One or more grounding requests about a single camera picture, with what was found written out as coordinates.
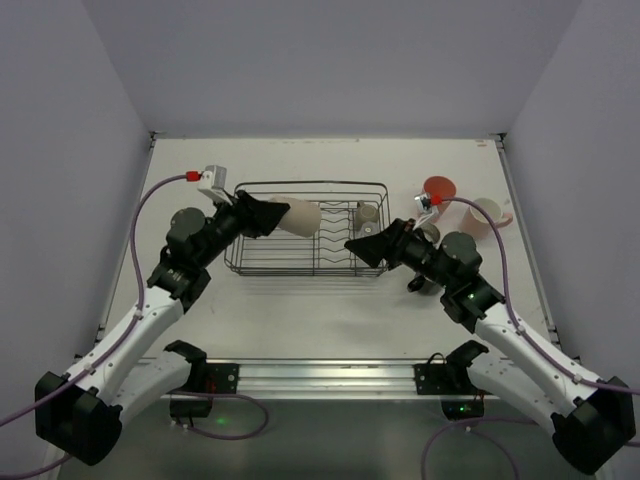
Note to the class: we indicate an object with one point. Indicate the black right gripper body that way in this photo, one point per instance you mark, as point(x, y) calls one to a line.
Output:
point(397, 242)

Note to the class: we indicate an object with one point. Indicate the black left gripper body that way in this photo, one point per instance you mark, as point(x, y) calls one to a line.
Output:
point(242, 213)

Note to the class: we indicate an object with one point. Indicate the cream cup brown band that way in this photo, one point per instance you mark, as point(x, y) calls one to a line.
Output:
point(431, 232)

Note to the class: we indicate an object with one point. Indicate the pink faceted mug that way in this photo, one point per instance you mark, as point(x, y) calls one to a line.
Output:
point(479, 217)

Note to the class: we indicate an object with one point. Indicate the beige tall cup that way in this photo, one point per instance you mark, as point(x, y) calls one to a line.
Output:
point(303, 218)

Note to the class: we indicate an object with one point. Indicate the black mug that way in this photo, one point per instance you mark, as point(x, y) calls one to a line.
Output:
point(423, 286)

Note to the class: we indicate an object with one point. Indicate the salmon pink plastic cup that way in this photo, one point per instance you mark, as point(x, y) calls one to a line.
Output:
point(439, 186)

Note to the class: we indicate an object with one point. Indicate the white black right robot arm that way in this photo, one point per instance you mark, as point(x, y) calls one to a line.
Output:
point(588, 418)

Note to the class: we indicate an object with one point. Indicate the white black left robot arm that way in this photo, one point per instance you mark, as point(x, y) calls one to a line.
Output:
point(84, 410)

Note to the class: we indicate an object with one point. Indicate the grey beige small mug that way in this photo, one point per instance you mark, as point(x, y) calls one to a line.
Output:
point(365, 213)

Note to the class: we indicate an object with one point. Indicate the grey wire dish rack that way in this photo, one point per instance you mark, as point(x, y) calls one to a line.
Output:
point(284, 254)

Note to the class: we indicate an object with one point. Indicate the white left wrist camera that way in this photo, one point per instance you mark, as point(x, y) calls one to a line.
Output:
point(212, 184)

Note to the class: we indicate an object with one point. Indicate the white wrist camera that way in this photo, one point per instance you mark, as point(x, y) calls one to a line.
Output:
point(427, 207)
point(212, 184)

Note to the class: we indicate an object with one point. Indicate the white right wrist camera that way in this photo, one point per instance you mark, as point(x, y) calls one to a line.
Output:
point(427, 207)

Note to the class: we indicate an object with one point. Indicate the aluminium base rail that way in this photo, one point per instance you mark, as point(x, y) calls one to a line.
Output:
point(326, 379)

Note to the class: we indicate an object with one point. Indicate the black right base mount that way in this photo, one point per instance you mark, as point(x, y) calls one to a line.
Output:
point(446, 377)

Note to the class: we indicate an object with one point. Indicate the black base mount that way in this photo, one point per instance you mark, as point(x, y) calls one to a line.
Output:
point(213, 378)
point(446, 377)

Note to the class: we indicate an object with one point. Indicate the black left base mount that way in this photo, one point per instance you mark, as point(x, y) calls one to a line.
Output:
point(213, 378)

